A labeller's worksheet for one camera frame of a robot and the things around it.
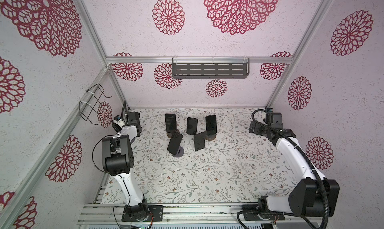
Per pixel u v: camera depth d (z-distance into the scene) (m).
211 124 0.97
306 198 0.41
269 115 0.65
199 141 0.91
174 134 0.95
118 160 0.52
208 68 0.95
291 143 0.52
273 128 0.59
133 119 0.80
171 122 0.95
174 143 0.88
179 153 0.94
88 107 0.75
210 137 1.03
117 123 0.87
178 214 0.75
